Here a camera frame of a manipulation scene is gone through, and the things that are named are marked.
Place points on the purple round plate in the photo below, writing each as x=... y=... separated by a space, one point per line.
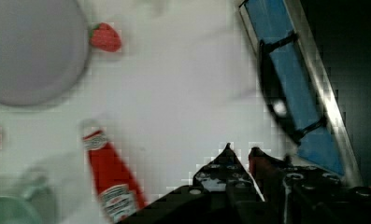
x=44 y=48

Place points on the black toaster oven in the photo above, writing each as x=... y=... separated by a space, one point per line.
x=314 y=67

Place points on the toy strawberry near plate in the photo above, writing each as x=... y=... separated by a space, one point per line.
x=104 y=37

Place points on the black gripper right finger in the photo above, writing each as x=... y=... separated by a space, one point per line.
x=265 y=170

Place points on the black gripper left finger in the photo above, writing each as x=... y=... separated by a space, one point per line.
x=224 y=170

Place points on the red ketchup bottle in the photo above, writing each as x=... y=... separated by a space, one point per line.
x=118 y=191

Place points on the green mug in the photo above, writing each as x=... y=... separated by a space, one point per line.
x=28 y=200

